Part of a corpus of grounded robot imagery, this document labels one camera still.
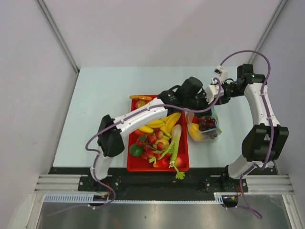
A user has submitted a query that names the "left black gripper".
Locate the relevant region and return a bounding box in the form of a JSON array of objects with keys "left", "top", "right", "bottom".
[{"left": 183, "top": 89, "right": 214, "bottom": 119}]

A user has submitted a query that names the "purple grape bunch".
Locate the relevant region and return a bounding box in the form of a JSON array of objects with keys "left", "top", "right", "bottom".
[{"left": 199, "top": 116, "right": 216, "bottom": 131}]

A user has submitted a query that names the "clear zip top bag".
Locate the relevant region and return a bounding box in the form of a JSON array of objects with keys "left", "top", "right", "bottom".
[{"left": 185, "top": 108, "right": 222, "bottom": 142}]

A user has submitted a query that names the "yellow lemon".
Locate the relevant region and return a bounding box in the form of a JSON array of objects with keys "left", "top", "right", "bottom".
[{"left": 187, "top": 123, "right": 203, "bottom": 142}]

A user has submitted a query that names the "red bell pepper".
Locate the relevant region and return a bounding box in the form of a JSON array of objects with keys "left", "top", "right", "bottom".
[{"left": 192, "top": 116, "right": 199, "bottom": 124}]

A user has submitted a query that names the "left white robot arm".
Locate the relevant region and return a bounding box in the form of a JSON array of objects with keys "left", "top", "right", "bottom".
[{"left": 85, "top": 77, "right": 219, "bottom": 191}]

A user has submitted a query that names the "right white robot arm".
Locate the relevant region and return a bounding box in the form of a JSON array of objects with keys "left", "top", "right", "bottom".
[{"left": 214, "top": 64, "right": 289, "bottom": 191}]

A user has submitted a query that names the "small yellow banana bunch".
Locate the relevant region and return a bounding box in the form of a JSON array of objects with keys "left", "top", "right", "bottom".
[{"left": 160, "top": 112, "right": 181, "bottom": 138}]

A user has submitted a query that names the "green celery stalk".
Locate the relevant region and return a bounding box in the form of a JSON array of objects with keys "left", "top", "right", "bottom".
[{"left": 149, "top": 124, "right": 185, "bottom": 180}]

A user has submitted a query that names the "red plastic tray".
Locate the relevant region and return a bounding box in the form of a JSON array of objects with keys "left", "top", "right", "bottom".
[{"left": 126, "top": 94, "right": 191, "bottom": 173}]

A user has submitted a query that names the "orange ginger root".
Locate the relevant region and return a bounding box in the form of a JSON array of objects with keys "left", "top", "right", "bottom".
[{"left": 129, "top": 95, "right": 153, "bottom": 101}]

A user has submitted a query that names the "red peach apple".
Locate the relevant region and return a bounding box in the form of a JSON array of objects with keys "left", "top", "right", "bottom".
[{"left": 174, "top": 153, "right": 186, "bottom": 168}]

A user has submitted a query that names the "lychee cluster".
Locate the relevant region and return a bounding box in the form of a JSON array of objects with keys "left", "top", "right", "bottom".
[{"left": 134, "top": 129, "right": 171, "bottom": 160}]

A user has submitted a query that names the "green lime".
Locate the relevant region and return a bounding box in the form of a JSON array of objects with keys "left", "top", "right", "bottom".
[{"left": 129, "top": 143, "right": 144, "bottom": 157}]

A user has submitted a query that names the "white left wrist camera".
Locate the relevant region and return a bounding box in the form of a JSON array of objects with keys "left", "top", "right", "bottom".
[{"left": 205, "top": 79, "right": 224, "bottom": 104}]

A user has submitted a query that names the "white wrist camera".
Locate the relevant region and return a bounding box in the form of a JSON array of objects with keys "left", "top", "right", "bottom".
[
  {"left": 205, "top": 79, "right": 224, "bottom": 104},
  {"left": 214, "top": 65, "right": 229, "bottom": 81}
]

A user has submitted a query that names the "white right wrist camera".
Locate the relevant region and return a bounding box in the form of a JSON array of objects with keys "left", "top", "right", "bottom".
[{"left": 214, "top": 65, "right": 229, "bottom": 81}]

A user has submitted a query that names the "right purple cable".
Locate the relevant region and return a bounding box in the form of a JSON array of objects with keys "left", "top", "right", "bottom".
[{"left": 219, "top": 50, "right": 275, "bottom": 220}]

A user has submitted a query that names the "purple cable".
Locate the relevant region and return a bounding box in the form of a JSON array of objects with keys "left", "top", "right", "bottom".
[
  {"left": 219, "top": 50, "right": 275, "bottom": 220},
  {"left": 46, "top": 77, "right": 221, "bottom": 217}
]

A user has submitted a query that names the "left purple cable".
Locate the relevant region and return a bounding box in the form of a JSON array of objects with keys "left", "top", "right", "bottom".
[{"left": 46, "top": 77, "right": 221, "bottom": 217}]

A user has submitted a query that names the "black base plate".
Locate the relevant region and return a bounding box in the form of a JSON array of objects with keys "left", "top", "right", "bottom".
[{"left": 49, "top": 166, "right": 279, "bottom": 201}]

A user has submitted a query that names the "aluminium rail frame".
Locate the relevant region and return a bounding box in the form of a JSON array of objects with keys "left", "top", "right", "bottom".
[{"left": 34, "top": 170, "right": 294, "bottom": 204}]

